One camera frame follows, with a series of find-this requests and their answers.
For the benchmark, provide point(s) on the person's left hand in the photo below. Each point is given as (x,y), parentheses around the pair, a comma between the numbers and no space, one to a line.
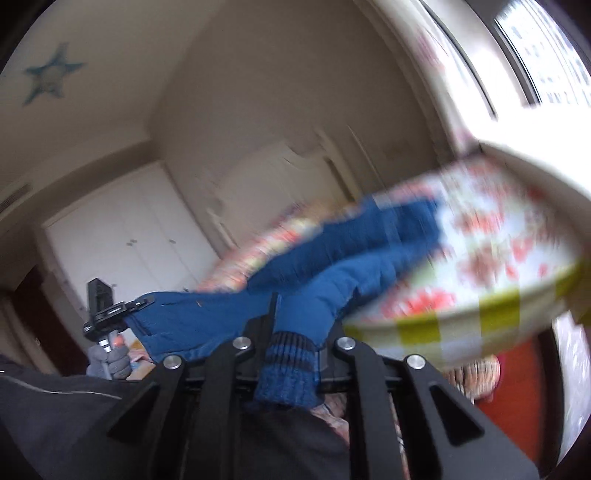
(111,364)

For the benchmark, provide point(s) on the blue star ceiling light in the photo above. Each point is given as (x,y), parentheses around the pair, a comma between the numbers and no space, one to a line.
(53,76)

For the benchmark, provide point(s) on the floral bed quilt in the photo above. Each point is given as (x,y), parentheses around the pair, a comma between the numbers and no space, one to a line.
(485,258)

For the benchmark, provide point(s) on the white wooden headboard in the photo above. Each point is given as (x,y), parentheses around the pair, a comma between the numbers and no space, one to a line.
(277,184)

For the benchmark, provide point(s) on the blue quilted jacket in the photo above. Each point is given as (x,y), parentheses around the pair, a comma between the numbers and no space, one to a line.
(323,286)

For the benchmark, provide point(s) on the dark wooden door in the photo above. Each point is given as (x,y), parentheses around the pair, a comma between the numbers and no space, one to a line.
(41,318)

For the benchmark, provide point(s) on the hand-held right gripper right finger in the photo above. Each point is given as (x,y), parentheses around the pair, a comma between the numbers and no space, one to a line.
(355,369)

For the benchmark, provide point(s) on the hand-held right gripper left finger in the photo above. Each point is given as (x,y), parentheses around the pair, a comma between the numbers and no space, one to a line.
(221,369)

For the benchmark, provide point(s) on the dark framed window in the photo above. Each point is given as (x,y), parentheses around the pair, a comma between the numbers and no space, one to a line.
(545,50)

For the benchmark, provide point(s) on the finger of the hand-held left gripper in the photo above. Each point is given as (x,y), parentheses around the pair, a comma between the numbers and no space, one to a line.
(138,305)

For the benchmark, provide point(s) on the person's plaid pants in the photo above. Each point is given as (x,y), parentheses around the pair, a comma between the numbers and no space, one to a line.
(475,376)

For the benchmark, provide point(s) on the person's black jacket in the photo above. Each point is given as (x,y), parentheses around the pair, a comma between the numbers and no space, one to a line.
(286,443)

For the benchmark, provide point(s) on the sailboat print curtain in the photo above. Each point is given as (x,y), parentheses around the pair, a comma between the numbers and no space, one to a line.
(443,69)

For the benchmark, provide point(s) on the white wardrobe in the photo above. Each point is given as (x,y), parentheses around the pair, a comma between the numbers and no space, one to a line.
(129,230)

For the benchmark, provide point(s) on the stone window sill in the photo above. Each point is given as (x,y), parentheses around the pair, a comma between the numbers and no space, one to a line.
(535,147)

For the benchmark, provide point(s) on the ceiling air vent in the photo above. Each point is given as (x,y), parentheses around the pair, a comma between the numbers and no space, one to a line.
(14,197)

